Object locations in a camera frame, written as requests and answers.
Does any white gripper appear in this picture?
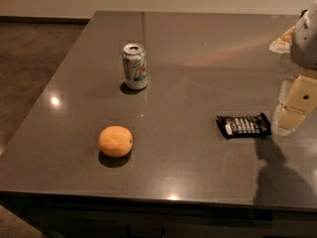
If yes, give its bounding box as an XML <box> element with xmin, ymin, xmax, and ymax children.
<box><xmin>272</xmin><ymin>0</ymin><xmax>317</xmax><ymax>132</ymax></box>

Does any crumpled white paper wrapper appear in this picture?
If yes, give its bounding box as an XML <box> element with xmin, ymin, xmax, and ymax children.
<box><xmin>268</xmin><ymin>27</ymin><xmax>295</xmax><ymax>55</ymax></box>

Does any orange fruit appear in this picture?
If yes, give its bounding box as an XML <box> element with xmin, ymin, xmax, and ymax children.
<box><xmin>99</xmin><ymin>126</ymin><xmax>133</xmax><ymax>158</ymax></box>

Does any black snack bar wrapper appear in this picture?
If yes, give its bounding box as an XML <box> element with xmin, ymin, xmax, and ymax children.
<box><xmin>216</xmin><ymin>113</ymin><xmax>271</xmax><ymax>140</ymax></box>

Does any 7up soda can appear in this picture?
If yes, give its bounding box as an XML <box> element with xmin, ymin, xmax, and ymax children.
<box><xmin>122</xmin><ymin>43</ymin><xmax>148</xmax><ymax>90</ymax></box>

